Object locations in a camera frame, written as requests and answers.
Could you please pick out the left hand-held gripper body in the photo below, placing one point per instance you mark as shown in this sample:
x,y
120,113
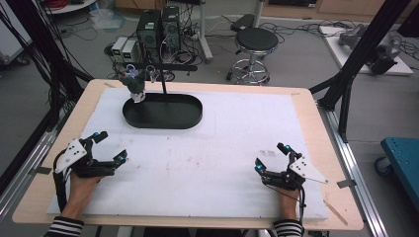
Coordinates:
x,y
74,154

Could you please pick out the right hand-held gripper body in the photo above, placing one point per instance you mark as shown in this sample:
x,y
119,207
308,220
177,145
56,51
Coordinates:
x,y
306,169

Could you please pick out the black hanger stand with tray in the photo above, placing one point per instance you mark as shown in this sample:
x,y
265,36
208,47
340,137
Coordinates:
x,y
164,113

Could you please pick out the person's right hand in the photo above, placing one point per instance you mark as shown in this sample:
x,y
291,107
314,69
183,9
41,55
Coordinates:
x,y
289,205

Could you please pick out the person's left hand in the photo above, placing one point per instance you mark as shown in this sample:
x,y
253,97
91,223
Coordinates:
x,y
79,196

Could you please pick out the grey tape piece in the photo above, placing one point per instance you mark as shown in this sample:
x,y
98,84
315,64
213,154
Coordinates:
x,y
41,170
346,183

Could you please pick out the thin wooden stick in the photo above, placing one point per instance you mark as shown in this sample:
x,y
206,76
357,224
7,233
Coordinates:
x,y
336,213

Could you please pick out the white table mat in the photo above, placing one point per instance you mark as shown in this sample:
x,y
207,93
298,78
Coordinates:
x,y
204,158

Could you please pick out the small white power box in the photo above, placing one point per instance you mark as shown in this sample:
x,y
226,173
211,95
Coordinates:
x,y
118,46
129,51

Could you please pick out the blue cart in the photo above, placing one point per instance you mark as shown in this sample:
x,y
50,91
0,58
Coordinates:
x,y
402,164

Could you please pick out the white floor board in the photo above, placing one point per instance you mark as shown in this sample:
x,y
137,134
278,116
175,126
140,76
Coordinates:
x,y
332,46

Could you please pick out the black round stool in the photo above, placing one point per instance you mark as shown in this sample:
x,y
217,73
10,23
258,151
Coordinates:
x,y
257,40

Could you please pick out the clear plastic bag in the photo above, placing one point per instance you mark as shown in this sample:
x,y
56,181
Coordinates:
x,y
107,18

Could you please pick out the black computer tower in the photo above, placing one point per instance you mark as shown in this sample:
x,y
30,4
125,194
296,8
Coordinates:
x,y
170,28
149,29

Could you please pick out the round white table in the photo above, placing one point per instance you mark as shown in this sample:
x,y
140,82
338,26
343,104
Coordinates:
x,y
70,6

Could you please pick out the grey and black device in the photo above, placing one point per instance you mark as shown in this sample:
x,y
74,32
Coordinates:
x,y
382,56

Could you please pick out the black flat pad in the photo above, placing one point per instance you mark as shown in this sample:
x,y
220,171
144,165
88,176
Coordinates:
x,y
242,22

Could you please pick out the aluminium table rail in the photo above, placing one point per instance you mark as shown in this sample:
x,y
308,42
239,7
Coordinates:
x,y
355,164
23,171

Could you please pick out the black rig frame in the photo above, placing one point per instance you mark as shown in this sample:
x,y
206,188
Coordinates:
x,y
362,49
49,56

